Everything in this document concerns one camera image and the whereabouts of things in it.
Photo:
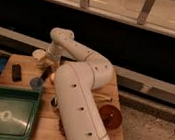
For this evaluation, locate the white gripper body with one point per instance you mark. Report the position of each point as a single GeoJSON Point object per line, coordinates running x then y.
{"type": "Point", "coordinates": [53, 57]}

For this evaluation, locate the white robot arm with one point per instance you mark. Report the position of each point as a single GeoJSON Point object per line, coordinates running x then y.
{"type": "Point", "coordinates": [74, 83]}

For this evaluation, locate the orange bowl with spoon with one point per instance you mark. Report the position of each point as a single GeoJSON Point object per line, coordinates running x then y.
{"type": "Point", "coordinates": [111, 116]}

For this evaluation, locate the yellow banana peel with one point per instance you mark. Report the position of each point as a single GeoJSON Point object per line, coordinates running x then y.
{"type": "Point", "coordinates": [103, 98]}

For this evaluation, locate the dark handled brush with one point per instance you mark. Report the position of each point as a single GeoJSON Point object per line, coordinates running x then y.
{"type": "Point", "coordinates": [46, 73]}

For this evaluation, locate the white paper cup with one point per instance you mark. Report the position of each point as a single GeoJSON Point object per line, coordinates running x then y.
{"type": "Point", "coordinates": [40, 56]}

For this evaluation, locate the blue round lid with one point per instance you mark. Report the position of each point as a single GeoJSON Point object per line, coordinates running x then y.
{"type": "Point", "coordinates": [36, 83]}

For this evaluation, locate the green plastic tray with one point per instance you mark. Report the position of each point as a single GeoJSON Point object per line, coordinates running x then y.
{"type": "Point", "coordinates": [18, 110]}

